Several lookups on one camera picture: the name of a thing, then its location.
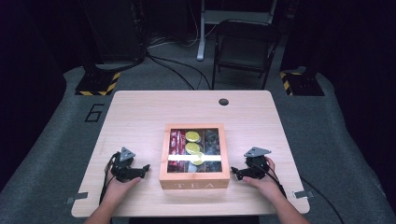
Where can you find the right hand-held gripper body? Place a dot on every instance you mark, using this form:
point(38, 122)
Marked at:
point(257, 165)

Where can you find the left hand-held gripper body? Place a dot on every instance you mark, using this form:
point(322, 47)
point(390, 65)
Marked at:
point(124, 168)

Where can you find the wooden tea box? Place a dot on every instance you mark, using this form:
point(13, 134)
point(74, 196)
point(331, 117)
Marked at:
point(194, 184)

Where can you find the wooden glass-window box lid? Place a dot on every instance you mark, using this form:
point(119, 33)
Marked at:
point(194, 126)

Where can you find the person's left hand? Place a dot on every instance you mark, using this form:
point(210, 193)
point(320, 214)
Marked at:
point(120, 188)

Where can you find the person's right hand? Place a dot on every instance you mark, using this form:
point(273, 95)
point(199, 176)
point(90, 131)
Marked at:
point(266, 185)

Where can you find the red snack packet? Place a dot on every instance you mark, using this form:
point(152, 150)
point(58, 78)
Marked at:
point(173, 146)
point(181, 144)

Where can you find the pile of dark packets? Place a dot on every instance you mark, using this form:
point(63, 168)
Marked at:
point(213, 140)

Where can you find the yellow-lidded capsule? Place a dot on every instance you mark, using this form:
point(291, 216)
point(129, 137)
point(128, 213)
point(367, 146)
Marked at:
point(198, 159)
point(192, 147)
point(192, 136)

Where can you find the white capsule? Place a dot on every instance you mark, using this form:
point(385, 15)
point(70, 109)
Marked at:
point(192, 168)

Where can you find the grey tape strip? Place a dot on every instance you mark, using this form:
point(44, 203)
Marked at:
point(77, 197)
point(303, 194)

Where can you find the black tape floor marking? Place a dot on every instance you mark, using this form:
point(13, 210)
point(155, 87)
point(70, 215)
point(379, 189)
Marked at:
point(93, 113)

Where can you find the black table grommet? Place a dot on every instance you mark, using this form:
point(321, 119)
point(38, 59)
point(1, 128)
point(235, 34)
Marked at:
point(223, 102)

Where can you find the black yellow striped stand base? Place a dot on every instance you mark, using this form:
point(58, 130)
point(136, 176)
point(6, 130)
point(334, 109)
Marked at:
point(303, 84)
point(96, 84)

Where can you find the black folding chair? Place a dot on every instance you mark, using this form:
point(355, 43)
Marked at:
point(246, 46)

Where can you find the black cabinet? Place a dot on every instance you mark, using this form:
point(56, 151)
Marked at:
point(112, 31)

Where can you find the white metal desk frame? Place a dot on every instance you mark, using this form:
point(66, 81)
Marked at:
point(201, 37)

